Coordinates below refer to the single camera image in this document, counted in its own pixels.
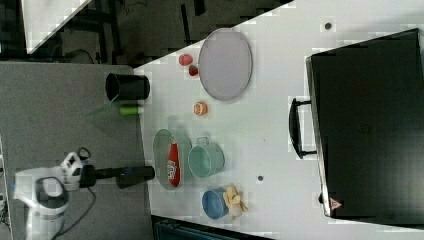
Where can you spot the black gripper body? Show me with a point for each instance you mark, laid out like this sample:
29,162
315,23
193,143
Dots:
124,177

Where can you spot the red ketchup bottle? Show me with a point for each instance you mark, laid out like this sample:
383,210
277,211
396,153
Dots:
173,166

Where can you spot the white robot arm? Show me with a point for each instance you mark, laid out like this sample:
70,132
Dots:
45,191

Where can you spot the green oval strainer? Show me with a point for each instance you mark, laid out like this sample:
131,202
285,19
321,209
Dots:
161,146

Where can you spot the green lime toy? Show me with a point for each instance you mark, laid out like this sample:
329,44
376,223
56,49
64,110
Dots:
131,110

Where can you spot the green slotted spatula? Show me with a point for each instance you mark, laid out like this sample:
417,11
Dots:
104,107

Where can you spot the green mug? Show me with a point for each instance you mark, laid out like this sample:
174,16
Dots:
205,158

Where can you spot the black cup upper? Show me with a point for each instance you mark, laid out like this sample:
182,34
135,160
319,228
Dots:
127,87

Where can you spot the blue cup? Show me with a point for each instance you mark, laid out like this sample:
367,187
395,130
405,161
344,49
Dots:
213,203

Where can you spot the orange slice toy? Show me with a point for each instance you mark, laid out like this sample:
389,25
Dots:
200,108

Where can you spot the yellow garlic toy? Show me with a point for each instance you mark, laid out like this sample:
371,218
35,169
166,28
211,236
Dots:
233,201

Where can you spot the dark red strawberry toy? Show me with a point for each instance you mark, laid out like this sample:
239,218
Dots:
193,70

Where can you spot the light red strawberry toy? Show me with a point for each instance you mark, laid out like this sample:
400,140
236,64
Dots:
185,59

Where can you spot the grey round plate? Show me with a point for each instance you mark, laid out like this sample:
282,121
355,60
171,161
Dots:
225,64

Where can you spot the silver toaster oven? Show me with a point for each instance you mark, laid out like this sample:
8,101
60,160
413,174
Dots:
366,103

